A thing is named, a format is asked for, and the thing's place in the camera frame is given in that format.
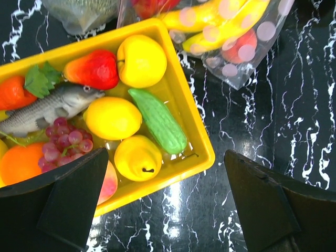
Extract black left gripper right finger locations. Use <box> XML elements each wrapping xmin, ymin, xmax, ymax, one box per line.
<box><xmin>224</xmin><ymin>150</ymin><xmax>335</xmax><ymax>251</ymax></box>

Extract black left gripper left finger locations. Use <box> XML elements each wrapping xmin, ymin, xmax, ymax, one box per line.
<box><xmin>1</xmin><ymin>148</ymin><xmax>108</xmax><ymax>251</ymax></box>

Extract pink yellow fake peach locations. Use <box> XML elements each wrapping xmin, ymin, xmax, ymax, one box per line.
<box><xmin>97</xmin><ymin>161</ymin><xmax>118</xmax><ymax>205</ymax></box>

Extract orange fake orange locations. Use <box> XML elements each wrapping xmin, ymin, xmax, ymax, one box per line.
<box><xmin>1</xmin><ymin>142</ymin><xmax>44</xmax><ymax>185</ymax></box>

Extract purple fake grapes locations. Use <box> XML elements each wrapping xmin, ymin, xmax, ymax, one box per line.
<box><xmin>38</xmin><ymin>117</ymin><xmax>93</xmax><ymax>173</ymax></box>

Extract yellow fake pear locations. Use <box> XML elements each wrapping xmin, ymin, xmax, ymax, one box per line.
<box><xmin>114</xmin><ymin>134</ymin><xmax>162</xmax><ymax>182</ymax></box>

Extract yellow fake lemon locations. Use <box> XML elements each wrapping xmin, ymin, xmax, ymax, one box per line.
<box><xmin>83</xmin><ymin>97</ymin><xmax>142</xmax><ymax>140</ymax></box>

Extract grey fake fish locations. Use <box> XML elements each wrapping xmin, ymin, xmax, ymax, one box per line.
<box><xmin>1</xmin><ymin>82</ymin><xmax>105</xmax><ymax>138</ymax></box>

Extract orange fake carrot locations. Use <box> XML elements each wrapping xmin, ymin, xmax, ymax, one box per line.
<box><xmin>1</xmin><ymin>62</ymin><xmax>62</xmax><ymax>111</ymax></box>

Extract green fake bitter gourd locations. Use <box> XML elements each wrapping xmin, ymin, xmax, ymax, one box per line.
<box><xmin>128</xmin><ymin>88</ymin><xmax>187</xmax><ymax>154</ymax></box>

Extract red wax apple fake fruit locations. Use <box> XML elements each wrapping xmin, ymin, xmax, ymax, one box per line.
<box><xmin>64</xmin><ymin>49</ymin><xmax>119</xmax><ymax>90</ymax></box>

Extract yellow fake apple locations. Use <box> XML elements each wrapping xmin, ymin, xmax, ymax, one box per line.
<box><xmin>117</xmin><ymin>35</ymin><xmax>167</xmax><ymax>88</ymax></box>

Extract polka dot zip bag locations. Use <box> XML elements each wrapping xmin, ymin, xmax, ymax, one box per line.
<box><xmin>117</xmin><ymin>0</ymin><xmax>293</xmax><ymax>90</ymax></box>

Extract clear bag with melon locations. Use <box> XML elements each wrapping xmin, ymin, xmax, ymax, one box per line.
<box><xmin>42</xmin><ymin>0</ymin><xmax>121</xmax><ymax>35</ymax></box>

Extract fake yellow banana bunch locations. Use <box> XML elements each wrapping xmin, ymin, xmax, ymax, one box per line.
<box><xmin>157</xmin><ymin>0</ymin><xmax>270</xmax><ymax>55</ymax></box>

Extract yellow plastic tray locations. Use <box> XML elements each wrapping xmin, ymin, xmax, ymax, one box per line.
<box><xmin>1</xmin><ymin>18</ymin><xmax>215</xmax><ymax>216</ymax></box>

